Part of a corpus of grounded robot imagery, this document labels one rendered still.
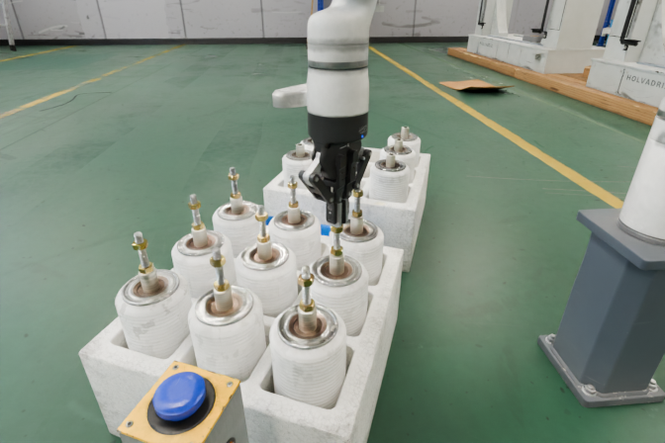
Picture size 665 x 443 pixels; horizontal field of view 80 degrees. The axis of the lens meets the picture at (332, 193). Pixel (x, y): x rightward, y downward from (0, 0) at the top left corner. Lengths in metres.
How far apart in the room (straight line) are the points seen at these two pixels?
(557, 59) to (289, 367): 3.51
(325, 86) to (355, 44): 0.06
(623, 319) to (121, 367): 0.73
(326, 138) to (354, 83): 0.07
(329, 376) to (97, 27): 7.10
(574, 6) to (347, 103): 3.40
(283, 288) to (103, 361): 0.26
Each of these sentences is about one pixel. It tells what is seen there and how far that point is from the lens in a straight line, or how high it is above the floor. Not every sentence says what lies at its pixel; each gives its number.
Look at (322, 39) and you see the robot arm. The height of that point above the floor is 0.58.
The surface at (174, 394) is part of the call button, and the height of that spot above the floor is 0.33.
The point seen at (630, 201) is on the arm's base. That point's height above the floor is 0.35.
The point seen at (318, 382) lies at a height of 0.21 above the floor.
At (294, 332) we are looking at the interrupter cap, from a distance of 0.51.
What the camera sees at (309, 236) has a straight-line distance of 0.70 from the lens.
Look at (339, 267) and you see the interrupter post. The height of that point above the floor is 0.26.
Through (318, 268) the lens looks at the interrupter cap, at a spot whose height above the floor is 0.25.
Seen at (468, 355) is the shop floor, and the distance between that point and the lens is 0.86.
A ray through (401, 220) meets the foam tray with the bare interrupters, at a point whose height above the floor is 0.15.
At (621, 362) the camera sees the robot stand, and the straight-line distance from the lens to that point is 0.83.
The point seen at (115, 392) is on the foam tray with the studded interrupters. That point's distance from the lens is 0.69.
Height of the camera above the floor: 0.61
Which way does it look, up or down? 26 degrees down
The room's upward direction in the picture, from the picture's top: straight up
